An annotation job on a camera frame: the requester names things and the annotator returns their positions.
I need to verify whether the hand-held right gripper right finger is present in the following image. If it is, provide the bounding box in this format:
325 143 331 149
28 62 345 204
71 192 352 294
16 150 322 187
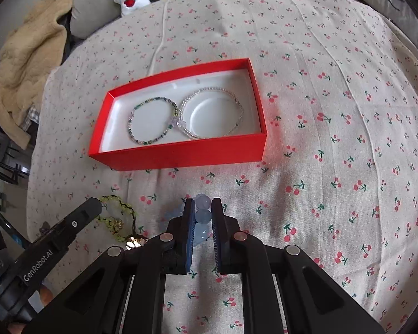
211 198 387 334

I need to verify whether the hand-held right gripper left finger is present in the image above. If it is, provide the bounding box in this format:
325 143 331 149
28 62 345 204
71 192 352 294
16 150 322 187
25 198 198 334

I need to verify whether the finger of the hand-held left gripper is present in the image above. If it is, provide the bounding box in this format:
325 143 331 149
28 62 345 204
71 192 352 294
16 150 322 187
38 197 102 248

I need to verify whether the yellow-green beaded bracelet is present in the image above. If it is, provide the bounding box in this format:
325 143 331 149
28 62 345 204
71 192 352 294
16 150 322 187
97 195 150 252

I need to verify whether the pale blue bead bracelet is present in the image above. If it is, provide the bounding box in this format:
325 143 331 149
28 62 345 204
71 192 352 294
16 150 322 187
160 193 212 246

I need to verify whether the red cardboard box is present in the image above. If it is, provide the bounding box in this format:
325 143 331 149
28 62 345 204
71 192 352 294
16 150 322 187
88 58 268 172

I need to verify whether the person's left hand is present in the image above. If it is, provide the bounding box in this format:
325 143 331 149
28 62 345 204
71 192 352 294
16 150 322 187
8 283 55 334

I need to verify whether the dark chair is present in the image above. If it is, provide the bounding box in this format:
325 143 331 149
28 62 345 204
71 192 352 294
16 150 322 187
0 125 33 186

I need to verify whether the plaid cloth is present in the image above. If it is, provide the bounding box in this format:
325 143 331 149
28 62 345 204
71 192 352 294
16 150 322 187
19 106 41 130

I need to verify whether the cherry print bedsheet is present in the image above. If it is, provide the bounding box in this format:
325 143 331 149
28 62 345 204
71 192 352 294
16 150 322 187
26 0 418 334

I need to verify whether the beige blanket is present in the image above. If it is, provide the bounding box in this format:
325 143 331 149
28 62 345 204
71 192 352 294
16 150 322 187
0 0 74 133

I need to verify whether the grey pillow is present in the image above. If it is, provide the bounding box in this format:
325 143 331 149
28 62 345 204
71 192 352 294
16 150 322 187
70 0 161 40

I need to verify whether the dark multicolour beaded bracelet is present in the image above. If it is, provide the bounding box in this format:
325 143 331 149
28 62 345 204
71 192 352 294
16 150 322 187
127 96 180 146

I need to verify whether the clear crystal bracelet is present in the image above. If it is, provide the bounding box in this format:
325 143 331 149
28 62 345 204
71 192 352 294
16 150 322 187
172 86 245 140

